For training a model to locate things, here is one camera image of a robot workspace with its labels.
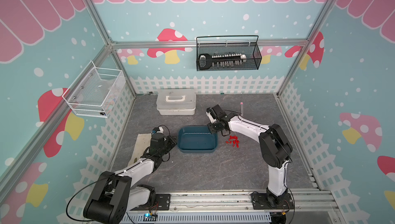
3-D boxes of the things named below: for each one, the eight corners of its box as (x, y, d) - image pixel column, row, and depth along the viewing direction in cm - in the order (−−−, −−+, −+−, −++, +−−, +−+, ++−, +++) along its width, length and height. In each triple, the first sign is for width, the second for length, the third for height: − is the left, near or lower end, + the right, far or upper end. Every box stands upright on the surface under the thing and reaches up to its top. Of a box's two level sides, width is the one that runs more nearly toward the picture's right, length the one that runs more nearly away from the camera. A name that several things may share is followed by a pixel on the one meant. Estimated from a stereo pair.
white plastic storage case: (158, 116, 109) (154, 105, 99) (164, 91, 125) (160, 79, 115) (195, 116, 109) (194, 105, 99) (196, 91, 125) (195, 79, 115)
